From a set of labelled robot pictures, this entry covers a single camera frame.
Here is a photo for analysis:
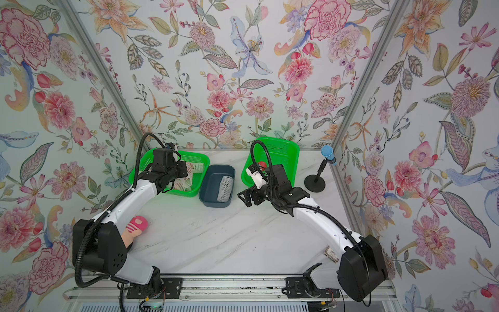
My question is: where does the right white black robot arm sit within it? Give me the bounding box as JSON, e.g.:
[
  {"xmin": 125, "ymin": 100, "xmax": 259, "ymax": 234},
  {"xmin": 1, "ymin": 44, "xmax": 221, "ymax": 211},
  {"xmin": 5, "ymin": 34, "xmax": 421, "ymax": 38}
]
[{"xmin": 238, "ymin": 140, "xmax": 388, "ymax": 302}]

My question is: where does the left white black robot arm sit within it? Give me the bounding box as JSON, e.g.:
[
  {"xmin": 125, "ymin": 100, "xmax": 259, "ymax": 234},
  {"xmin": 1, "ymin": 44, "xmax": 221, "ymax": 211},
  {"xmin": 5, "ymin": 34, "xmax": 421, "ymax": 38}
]
[{"xmin": 72, "ymin": 143, "xmax": 188, "ymax": 295}]

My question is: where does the left green plastic basket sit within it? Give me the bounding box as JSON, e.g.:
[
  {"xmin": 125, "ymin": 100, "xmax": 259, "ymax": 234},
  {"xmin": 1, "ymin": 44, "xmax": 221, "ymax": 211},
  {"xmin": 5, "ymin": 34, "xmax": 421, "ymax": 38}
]
[{"xmin": 128, "ymin": 147, "xmax": 211, "ymax": 198}]

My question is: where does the green plastic basket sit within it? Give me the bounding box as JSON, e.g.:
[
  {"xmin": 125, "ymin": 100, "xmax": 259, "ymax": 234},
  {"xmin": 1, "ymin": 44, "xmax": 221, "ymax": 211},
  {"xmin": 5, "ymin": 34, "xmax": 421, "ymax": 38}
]
[
  {"xmin": 128, "ymin": 147, "xmax": 211, "ymax": 198},
  {"xmin": 241, "ymin": 137, "xmax": 300, "ymax": 187}
]

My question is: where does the blue microphone on black stand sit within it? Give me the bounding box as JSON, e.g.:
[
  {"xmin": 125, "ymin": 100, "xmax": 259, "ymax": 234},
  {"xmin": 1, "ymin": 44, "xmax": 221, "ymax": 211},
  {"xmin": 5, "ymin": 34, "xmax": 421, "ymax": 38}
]
[{"xmin": 304, "ymin": 145, "xmax": 337, "ymax": 193}]

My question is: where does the dark teal plastic bin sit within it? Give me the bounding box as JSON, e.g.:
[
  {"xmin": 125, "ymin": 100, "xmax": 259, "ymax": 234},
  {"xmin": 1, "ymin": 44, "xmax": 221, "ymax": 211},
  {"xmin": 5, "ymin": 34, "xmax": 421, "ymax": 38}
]
[{"xmin": 199, "ymin": 165, "xmax": 235, "ymax": 208}]

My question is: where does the right green plastic basket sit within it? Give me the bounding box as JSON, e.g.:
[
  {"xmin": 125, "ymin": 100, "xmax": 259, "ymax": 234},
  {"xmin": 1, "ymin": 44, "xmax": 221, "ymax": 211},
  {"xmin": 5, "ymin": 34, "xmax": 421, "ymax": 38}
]
[{"xmin": 241, "ymin": 137, "xmax": 300, "ymax": 187}]

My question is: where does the pink plush toy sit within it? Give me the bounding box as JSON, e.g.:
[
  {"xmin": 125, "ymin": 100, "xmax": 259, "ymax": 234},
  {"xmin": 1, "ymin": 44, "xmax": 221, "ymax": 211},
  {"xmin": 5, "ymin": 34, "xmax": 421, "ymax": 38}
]
[{"xmin": 121, "ymin": 216, "xmax": 149, "ymax": 248}]

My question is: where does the small framed card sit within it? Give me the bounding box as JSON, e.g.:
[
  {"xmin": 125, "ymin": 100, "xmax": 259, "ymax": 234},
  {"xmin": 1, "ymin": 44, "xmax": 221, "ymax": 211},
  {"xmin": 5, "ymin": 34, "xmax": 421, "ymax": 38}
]
[{"xmin": 324, "ymin": 247, "xmax": 339, "ymax": 263}]

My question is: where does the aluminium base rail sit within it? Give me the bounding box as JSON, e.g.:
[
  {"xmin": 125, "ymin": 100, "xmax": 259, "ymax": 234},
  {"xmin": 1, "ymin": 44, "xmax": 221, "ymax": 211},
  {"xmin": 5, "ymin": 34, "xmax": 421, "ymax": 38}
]
[{"xmin": 62, "ymin": 274, "xmax": 397, "ymax": 303}]

